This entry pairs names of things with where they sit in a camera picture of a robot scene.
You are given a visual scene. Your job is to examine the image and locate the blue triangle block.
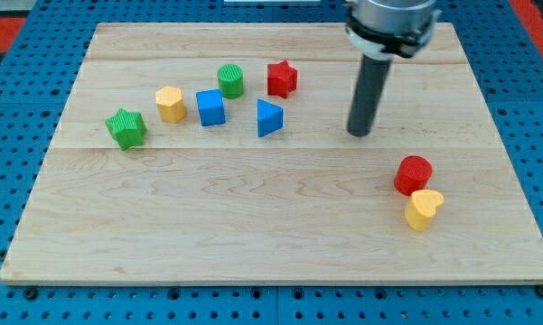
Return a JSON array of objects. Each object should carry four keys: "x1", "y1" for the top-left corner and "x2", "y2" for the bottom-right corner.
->
[{"x1": 257, "y1": 99, "x2": 284, "y2": 137}]

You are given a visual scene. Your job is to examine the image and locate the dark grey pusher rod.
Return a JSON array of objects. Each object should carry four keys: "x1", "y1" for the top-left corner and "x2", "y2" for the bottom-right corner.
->
[{"x1": 347, "y1": 56, "x2": 391, "y2": 137}]

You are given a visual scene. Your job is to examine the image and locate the green star block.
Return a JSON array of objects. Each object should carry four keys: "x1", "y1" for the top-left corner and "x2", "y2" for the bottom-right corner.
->
[{"x1": 105, "y1": 108, "x2": 146, "y2": 150}]

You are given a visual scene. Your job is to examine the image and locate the red star block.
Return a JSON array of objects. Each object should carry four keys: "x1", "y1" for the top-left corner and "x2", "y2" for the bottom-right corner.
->
[{"x1": 267, "y1": 60, "x2": 298, "y2": 98}]

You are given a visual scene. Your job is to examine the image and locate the wooden board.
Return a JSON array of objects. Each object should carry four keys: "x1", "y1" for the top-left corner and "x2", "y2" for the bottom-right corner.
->
[{"x1": 0, "y1": 23, "x2": 543, "y2": 286}]

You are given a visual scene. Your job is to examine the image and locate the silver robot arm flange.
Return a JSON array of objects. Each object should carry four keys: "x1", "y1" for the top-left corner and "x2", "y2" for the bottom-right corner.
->
[{"x1": 344, "y1": 0, "x2": 441, "y2": 60}]

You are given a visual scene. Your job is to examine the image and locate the yellow hexagon block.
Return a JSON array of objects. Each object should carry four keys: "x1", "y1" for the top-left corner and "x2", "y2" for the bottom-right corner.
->
[{"x1": 155, "y1": 86, "x2": 187, "y2": 123}]

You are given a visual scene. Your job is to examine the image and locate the green cylinder block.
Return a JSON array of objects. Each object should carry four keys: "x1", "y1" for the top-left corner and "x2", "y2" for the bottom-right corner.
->
[{"x1": 217, "y1": 64, "x2": 244, "y2": 99}]

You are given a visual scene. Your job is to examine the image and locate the blue cube block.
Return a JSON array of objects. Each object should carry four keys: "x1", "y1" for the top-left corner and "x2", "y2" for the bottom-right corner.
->
[{"x1": 195, "y1": 89, "x2": 226, "y2": 126}]

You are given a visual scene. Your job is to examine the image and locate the yellow heart block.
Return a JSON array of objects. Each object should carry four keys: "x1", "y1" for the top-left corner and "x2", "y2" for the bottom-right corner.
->
[{"x1": 404, "y1": 190, "x2": 445, "y2": 231}]

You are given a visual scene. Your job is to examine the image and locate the red cylinder block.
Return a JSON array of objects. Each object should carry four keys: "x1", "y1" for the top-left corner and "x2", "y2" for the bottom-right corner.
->
[{"x1": 393, "y1": 155, "x2": 433, "y2": 196}]

